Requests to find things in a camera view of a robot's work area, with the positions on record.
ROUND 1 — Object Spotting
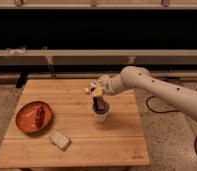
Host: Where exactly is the white plastic bottle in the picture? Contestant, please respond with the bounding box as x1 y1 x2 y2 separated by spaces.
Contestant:
84 81 98 95

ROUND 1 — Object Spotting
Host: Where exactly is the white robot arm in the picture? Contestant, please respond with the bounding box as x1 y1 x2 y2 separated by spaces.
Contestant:
91 66 197 121

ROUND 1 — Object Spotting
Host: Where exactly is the wooden table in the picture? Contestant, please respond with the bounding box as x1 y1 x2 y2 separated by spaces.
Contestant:
0 79 150 168

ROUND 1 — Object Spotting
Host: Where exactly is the white sponge block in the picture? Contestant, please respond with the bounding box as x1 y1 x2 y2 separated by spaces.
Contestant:
50 130 71 151

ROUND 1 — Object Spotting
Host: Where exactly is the white ceramic cup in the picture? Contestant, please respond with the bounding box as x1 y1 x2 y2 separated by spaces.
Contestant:
93 101 110 122

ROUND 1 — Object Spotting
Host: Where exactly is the orange round plate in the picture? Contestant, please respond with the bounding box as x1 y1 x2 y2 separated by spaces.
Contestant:
15 101 53 134

